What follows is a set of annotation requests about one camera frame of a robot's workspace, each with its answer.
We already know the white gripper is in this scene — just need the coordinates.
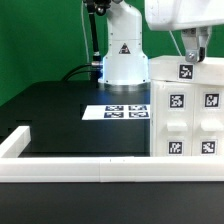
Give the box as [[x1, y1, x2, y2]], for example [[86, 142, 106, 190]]
[[144, 0, 224, 63]]

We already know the white cabinet body box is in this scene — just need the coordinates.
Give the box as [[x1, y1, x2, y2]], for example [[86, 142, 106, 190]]
[[150, 81, 224, 156]]

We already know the white cabinet top block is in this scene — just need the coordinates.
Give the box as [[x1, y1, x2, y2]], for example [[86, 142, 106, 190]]
[[149, 56, 224, 86]]

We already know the white base marker sheet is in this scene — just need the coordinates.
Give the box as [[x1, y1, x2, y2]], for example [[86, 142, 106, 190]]
[[82, 104, 150, 120]]

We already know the white U-shaped workspace fence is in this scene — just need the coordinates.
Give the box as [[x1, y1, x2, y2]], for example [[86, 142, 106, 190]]
[[0, 126, 224, 183]]

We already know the black cable bundle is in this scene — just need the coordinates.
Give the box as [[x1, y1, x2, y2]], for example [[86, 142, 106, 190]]
[[60, 0, 104, 82]]

